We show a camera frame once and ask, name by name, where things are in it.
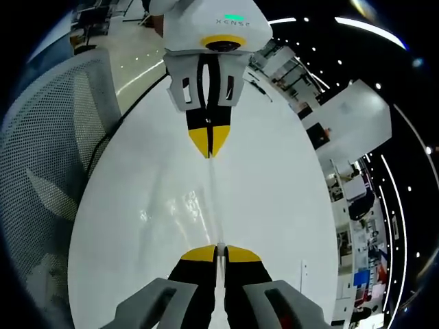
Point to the blue box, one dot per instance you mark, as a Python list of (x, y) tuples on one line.
[(361, 277)]

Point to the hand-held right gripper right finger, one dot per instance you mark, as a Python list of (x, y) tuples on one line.
[(267, 305)]

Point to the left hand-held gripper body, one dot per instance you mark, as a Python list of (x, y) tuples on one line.
[(219, 24)]

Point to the clear food packaging bag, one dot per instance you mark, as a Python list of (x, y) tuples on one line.
[(178, 219)]

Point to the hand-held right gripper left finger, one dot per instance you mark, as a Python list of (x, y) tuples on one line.
[(171, 301)]

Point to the black boxy object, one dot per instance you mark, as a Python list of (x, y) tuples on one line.
[(317, 135)]

